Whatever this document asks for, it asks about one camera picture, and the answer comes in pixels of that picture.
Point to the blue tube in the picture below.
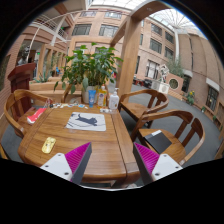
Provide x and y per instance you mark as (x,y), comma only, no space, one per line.
(91,97)

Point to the wooden table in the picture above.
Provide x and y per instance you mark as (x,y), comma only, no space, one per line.
(111,159)

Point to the black notebook on chair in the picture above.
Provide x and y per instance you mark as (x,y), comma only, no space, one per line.
(158,141)

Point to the dark red wooden podium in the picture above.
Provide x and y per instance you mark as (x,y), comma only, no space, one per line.
(20,76)

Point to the green potted plant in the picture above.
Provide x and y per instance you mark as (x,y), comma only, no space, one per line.
(90,70)

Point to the gold computer mouse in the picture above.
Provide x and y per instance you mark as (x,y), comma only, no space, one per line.
(48,145)

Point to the wooden chair behind table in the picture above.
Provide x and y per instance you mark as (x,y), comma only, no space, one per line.
(71,92)

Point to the clear pump sanitizer bottle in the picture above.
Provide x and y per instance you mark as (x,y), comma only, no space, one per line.
(114,100)

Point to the wooden pillar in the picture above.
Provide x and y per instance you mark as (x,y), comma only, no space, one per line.
(130,30)

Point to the wooden chair far right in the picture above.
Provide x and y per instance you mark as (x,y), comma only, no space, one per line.
(157,102)

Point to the yellow orange bottle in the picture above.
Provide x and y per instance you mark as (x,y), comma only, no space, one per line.
(102,94)

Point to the wooden chair left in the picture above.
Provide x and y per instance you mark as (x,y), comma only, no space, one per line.
(18,107)

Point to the grey cat mouse pad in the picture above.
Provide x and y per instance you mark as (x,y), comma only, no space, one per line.
(86,121)

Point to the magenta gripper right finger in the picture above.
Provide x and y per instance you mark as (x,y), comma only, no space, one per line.
(153,166)

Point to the wooden chair near right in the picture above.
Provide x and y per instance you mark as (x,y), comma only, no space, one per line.
(183,129)

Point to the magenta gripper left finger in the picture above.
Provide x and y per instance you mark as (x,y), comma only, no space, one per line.
(70,166)

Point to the red white item on chair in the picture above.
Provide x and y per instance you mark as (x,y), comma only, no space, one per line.
(35,116)

